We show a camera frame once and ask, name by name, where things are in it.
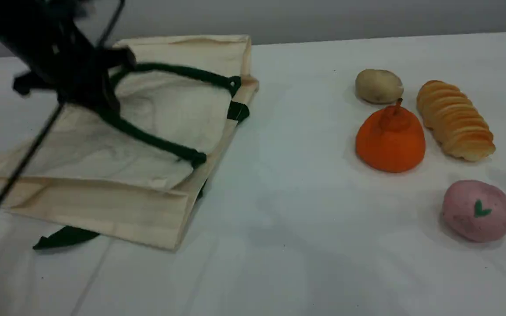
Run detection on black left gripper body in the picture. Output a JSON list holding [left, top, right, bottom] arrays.
[[53, 39, 121, 113]]

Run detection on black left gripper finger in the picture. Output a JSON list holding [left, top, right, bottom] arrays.
[[103, 47, 137, 71], [13, 72, 58, 97]]

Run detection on white canvas bag green handles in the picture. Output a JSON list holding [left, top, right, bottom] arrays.
[[0, 35, 260, 251]]

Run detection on orange toy fruit with stem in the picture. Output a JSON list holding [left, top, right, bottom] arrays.
[[355, 99, 426, 173]]

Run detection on beige toy potato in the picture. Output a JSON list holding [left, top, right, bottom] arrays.
[[355, 69, 404, 105]]

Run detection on ridged golden toy bread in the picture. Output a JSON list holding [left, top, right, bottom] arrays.
[[416, 80, 496, 162]]

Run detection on pink speckled toy strawberry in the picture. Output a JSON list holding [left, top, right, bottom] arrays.
[[440, 180, 506, 243]]

